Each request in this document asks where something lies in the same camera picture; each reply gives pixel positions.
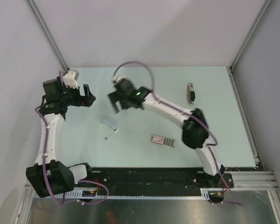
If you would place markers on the left aluminium corner post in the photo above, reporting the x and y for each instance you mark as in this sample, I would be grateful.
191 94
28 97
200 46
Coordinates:
46 32

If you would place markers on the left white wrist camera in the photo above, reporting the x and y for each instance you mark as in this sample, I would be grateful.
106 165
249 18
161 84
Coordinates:
70 79

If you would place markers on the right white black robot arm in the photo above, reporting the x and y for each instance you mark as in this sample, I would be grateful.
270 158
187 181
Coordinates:
195 131

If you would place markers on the aluminium corner post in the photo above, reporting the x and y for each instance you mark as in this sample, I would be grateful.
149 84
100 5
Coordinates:
264 10
46 32

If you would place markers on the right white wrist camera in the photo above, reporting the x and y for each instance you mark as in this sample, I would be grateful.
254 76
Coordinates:
116 79

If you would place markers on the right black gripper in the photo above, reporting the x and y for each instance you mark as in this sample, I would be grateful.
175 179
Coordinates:
115 97

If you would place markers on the right aluminium side rail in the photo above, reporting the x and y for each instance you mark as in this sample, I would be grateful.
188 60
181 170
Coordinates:
246 122

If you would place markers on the light blue stapler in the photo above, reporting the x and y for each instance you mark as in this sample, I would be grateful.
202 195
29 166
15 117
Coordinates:
110 124

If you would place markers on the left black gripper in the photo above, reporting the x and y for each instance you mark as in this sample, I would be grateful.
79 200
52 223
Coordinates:
87 100

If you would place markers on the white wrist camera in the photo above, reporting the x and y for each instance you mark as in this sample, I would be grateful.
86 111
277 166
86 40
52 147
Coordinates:
116 79
70 79

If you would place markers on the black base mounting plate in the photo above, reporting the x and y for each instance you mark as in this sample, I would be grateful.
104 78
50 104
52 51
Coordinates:
195 177

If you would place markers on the right aluminium corner post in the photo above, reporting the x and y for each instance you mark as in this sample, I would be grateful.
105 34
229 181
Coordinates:
264 10

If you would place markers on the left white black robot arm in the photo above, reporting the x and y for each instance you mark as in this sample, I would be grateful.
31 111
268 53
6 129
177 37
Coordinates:
49 176

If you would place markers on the aluminium front frame rail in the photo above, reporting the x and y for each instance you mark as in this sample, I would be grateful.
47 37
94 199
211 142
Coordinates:
246 178

